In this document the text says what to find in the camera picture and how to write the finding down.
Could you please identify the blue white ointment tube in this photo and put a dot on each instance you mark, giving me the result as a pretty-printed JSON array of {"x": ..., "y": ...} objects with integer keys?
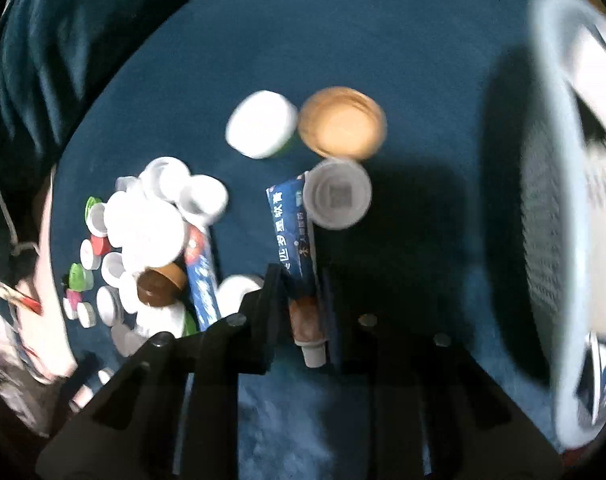
[{"x": 293, "y": 240}]

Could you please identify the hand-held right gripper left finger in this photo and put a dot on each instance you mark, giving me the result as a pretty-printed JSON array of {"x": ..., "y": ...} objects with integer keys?
[{"x": 273, "y": 310}]

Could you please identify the gold jar lid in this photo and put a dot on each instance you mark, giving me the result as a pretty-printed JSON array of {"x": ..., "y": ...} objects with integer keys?
[{"x": 343, "y": 125}]

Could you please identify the light blue plastic basket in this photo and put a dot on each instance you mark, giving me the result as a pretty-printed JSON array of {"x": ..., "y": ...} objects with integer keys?
[{"x": 548, "y": 210}]

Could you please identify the white green-rimmed lid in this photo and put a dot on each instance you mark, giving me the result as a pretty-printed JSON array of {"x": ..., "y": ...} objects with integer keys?
[{"x": 260, "y": 122}]

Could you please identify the blue red toothpaste tube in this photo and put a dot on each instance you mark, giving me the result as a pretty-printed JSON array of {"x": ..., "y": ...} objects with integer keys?
[{"x": 203, "y": 285}]

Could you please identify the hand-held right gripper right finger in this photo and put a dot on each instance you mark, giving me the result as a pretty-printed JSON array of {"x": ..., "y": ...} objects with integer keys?
[{"x": 329, "y": 320}]

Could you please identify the pink sheet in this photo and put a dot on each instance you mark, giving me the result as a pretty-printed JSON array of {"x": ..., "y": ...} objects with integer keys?
[{"x": 53, "y": 345}]

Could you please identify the dark blue blanket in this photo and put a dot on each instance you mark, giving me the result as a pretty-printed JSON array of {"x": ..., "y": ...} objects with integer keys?
[{"x": 58, "y": 60}]

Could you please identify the blue plush cover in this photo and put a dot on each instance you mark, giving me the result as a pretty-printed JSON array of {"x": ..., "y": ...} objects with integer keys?
[{"x": 383, "y": 35}]

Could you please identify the pile of bottle caps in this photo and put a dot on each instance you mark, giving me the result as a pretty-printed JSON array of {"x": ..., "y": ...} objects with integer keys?
[{"x": 143, "y": 220}]

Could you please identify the white open lid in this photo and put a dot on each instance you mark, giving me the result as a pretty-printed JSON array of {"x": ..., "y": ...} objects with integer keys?
[{"x": 338, "y": 195}]

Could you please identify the small pink cap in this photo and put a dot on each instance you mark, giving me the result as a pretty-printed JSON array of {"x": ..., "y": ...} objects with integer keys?
[{"x": 73, "y": 296}]

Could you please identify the small white cap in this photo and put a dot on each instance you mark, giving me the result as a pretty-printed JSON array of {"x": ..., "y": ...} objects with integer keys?
[
  {"x": 70, "y": 309},
  {"x": 87, "y": 315}
]

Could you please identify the patterned cloth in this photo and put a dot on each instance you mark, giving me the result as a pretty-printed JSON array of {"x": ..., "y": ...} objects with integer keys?
[{"x": 8, "y": 390}]

